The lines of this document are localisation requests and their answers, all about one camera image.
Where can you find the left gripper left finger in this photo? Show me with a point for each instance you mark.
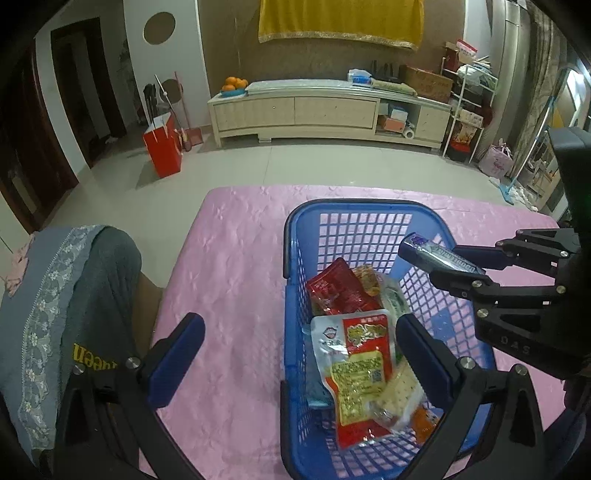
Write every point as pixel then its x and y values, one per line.
pixel 168 360

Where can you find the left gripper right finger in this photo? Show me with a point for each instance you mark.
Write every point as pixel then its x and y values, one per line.
pixel 430 359

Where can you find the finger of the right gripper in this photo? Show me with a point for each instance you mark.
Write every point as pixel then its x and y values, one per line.
pixel 544 251
pixel 461 276

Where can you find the clear cracker pack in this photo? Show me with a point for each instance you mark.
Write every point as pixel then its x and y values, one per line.
pixel 400 399

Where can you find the orange cone snack pack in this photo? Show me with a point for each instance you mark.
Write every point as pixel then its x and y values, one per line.
pixel 423 423

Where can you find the blue biscuit roll pack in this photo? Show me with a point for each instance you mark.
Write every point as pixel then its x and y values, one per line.
pixel 428 256

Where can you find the red silver snack pouch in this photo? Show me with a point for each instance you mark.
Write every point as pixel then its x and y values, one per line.
pixel 354 355

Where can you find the blue egg yolk pastry bag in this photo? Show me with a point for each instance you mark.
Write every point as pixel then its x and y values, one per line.
pixel 318 397

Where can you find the small red snack pack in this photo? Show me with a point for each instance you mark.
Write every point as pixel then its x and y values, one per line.
pixel 337 290

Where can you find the orange yellow snack bag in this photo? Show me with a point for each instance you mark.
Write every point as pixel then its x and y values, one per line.
pixel 369 279

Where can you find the pink gift bag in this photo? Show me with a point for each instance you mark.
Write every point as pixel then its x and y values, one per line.
pixel 497 161

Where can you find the grey sofa with lace cover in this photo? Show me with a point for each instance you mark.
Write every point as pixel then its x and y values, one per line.
pixel 74 306

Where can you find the pink tablecloth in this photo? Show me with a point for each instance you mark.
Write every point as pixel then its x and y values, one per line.
pixel 243 266

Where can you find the white metal shelf rack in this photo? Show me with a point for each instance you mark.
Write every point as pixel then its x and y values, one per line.
pixel 474 90

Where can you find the cardboard box on cabinet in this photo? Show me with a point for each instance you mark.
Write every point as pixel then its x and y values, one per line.
pixel 427 84

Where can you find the cream TV cabinet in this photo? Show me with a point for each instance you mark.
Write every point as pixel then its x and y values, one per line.
pixel 328 109

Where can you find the red paper bag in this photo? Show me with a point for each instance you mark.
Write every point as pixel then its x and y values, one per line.
pixel 162 143

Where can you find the standing air conditioner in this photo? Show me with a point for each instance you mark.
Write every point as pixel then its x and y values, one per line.
pixel 509 56

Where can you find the blue tissue pack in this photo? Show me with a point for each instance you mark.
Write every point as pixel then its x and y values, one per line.
pixel 360 77

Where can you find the yellow cloth over TV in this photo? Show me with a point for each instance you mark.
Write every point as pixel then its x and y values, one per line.
pixel 392 23

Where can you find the plate of oranges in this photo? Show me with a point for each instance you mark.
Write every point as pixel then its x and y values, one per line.
pixel 234 86

